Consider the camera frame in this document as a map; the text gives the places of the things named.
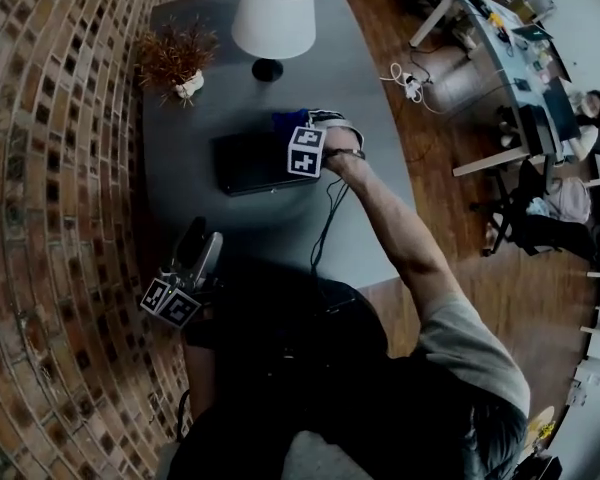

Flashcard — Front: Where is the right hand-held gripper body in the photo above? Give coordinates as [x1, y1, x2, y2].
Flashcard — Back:
[286, 109, 367, 177]

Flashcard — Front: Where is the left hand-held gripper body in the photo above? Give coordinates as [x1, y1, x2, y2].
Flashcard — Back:
[139, 261, 217, 331]

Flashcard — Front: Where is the blue cloth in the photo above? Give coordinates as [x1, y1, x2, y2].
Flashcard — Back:
[271, 109, 310, 133]

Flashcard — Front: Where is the black box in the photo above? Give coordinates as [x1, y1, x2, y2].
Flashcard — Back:
[209, 130, 322, 198]

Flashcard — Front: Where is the person's left forearm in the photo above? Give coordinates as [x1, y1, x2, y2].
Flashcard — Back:
[182, 317, 221, 419]

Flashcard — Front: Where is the person's right forearm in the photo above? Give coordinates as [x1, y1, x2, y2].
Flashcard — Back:
[324, 155, 456, 319]

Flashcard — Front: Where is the person's right hand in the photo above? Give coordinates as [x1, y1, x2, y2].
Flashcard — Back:
[322, 130, 364, 162]

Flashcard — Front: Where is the person's black chest pack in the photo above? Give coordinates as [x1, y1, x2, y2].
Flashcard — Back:
[209, 275, 389, 369]

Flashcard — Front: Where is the white shade table lamp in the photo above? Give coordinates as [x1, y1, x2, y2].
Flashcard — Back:
[230, 0, 317, 82]

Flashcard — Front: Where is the dried plant in white vase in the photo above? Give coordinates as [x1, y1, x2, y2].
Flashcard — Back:
[134, 17, 219, 107]

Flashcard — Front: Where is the long white office desk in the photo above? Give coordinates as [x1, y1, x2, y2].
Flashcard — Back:
[409, 0, 581, 177]

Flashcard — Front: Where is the black computer tower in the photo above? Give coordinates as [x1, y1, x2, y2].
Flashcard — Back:
[517, 102, 556, 155]

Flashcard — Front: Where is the person's grey t-shirt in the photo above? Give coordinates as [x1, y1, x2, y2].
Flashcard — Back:
[154, 292, 531, 480]

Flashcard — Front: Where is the black office chair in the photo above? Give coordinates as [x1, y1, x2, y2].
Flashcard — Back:
[469, 160, 600, 264]

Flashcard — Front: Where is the dark laptop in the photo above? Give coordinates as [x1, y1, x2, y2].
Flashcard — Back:
[510, 22, 555, 42]

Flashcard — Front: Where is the black monitor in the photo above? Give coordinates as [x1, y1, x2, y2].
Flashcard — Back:
[542, 77, 581, 142]

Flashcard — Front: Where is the pink backpack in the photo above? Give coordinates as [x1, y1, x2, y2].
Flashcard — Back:
[547, 176, 592, 224]

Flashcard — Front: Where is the round yellow table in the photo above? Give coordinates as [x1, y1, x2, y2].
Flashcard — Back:
[522, 405, 556, 469]

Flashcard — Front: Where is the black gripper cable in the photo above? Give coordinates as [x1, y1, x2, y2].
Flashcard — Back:
[308, 176, 352, 280]

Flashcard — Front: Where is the white power strip with cable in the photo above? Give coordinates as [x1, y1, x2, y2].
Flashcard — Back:
[379, 61, 439, 114]

